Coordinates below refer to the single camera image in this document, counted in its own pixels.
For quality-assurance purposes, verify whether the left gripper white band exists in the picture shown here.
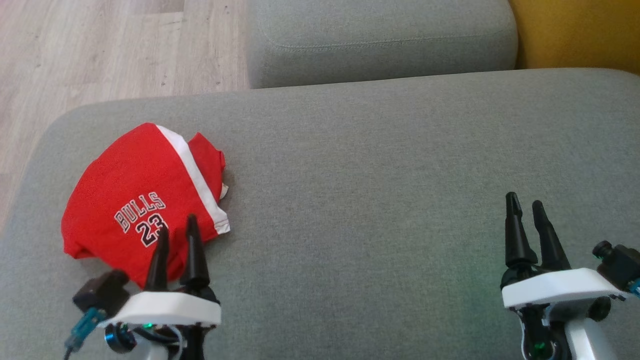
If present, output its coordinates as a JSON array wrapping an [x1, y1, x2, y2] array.
[[100, 214, 222, 360]]

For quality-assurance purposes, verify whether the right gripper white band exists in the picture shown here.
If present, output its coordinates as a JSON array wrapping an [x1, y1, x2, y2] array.
[[500, 192, 627, 360]]

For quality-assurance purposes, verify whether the large grey sofa chaise cushion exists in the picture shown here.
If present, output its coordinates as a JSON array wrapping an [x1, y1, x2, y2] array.
[[0, 67, 640, 360]]

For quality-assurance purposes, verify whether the wide yellow sofa back cushion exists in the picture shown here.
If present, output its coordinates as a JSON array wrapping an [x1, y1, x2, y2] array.
[[508, 0, 640, 77]]

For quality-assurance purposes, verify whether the grey sofa seat cushion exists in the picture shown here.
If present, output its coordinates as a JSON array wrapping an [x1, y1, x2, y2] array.
[[247, 0, 519, 90]]

